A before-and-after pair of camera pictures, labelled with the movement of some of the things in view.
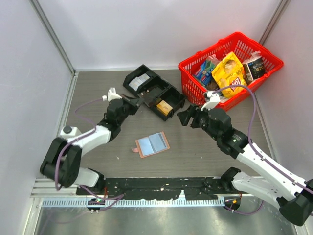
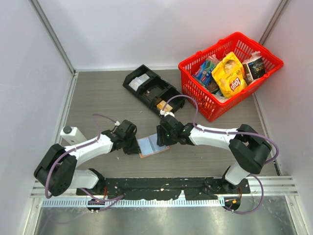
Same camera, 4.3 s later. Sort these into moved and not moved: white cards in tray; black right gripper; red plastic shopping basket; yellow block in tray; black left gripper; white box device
Moved: black right gripper; black left gripper
Not moved: red plastic shopping basket; yellow block in tray; white box device; white cards in tray
